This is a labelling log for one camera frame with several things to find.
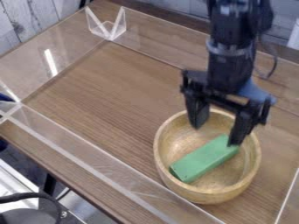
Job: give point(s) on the brown wooden bowl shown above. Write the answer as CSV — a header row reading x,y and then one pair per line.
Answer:
x,y
224,182

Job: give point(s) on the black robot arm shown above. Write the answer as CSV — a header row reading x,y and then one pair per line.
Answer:
x,y
238,23

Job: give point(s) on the black metal table leg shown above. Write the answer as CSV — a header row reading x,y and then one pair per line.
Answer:
x,y
48,189

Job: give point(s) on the green rectangular block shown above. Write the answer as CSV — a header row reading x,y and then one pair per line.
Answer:
x,y
203,159

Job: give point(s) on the clear acrylic corner bracket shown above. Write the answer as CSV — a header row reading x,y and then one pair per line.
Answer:
x,y
108,30

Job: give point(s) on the blue object at left edge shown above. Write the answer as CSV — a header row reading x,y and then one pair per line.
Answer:
x,y
5,98

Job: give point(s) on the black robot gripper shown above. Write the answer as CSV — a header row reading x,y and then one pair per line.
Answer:
x,y
226,86

